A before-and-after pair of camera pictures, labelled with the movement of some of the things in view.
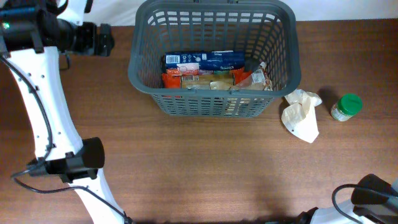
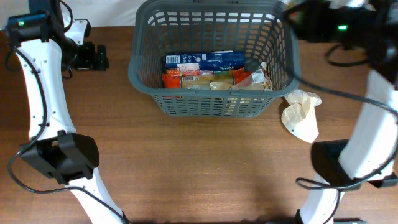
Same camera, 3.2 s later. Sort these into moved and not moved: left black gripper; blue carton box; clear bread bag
Moved: left black gripper
Not moved: clear bread bag; blue carton box
